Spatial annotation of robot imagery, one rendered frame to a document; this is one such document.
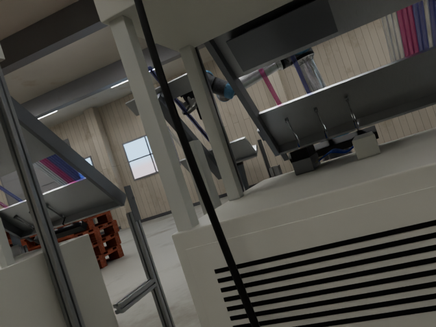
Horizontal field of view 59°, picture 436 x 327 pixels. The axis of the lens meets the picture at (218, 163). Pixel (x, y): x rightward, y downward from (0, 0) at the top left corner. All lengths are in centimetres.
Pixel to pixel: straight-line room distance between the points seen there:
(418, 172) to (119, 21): 52
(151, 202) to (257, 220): 957
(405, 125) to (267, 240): 873
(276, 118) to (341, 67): 783
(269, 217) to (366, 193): 14
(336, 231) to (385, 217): 7
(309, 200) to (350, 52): 875
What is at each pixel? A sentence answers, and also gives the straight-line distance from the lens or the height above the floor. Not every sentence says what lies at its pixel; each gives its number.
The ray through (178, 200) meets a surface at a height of 67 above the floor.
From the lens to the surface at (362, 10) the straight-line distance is 124.
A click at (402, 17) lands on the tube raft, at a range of 131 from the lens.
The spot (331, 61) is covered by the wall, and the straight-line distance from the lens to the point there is 924.
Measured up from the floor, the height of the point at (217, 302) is 49.
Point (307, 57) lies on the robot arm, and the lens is 185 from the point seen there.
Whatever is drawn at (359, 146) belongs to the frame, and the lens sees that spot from 92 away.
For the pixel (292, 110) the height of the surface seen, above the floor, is 81.
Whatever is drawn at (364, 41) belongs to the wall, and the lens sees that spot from 936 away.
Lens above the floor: 70
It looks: 1 degrees up
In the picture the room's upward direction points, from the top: 18 degrees counter-clockwise
